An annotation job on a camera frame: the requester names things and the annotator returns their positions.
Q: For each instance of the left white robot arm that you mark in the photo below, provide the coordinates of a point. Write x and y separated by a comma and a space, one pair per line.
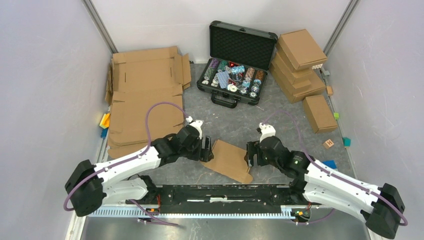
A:
92, 185

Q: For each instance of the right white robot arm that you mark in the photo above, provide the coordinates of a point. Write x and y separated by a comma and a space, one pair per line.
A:
379, 207

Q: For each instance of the black poker chip case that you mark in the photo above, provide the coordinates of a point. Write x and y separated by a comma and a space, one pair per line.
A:
239, 60

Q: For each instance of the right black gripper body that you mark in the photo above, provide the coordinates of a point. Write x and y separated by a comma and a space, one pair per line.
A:
263, 161

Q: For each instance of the blue block at left wall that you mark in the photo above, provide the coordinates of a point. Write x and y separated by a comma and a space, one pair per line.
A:
104, 133

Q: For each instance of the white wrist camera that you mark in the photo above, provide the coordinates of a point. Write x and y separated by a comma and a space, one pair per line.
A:
197, 124
266, 131

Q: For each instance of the small wooden cube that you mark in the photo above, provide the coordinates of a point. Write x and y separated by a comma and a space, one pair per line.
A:
329, 91

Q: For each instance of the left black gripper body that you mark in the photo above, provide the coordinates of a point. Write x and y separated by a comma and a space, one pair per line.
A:
193, 152

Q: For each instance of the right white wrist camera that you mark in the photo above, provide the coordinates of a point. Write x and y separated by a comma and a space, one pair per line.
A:
266, 131

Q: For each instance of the stack of flat cardboard sheets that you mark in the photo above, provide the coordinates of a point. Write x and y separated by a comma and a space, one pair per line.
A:
145, 93

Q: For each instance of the small folded cardboard box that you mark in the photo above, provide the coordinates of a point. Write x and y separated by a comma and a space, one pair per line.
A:
319, 115

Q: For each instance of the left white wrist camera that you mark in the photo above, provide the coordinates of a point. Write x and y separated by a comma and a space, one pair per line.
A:
197, 124

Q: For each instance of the teal block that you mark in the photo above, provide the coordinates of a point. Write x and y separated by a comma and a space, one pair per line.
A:
346, 142

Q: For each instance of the wooden letter H block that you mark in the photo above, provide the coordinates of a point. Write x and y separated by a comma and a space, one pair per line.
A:
328, 144

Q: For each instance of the yellow orange block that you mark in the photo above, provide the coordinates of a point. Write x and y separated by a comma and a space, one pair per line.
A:
105, 121

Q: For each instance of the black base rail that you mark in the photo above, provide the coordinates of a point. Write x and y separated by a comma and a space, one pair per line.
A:
222, 199

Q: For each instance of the large bottom cardboard box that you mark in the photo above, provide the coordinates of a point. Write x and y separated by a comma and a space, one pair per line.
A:
317, 88

